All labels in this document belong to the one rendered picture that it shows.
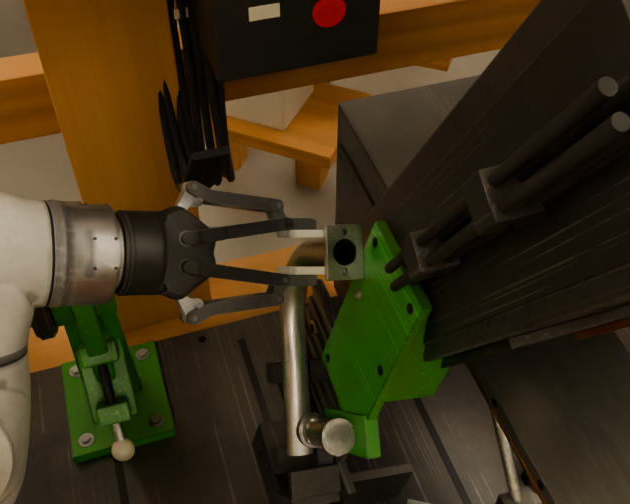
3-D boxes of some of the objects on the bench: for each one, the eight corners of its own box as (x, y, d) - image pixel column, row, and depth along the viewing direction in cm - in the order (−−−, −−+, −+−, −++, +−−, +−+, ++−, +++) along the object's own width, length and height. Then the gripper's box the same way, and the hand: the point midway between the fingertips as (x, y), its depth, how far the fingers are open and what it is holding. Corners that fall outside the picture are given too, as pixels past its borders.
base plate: (858, 429, 104) (866, 420, 103) (4, 721, 81) (-2, 716, 80) (668, 219, 132) (672, 210, 130) (-12, 392, 108) (-17, 383, 107)
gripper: (124, 349, 65) (364, 332, 77) (123, 157, 65) (364, 170, 77) (101, 339, 72) (325, 326, 83) (100, 165, 72) (325, 176, 83)
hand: (315, 251), depth 78 cm, fingers closed on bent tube, 3 cm apart
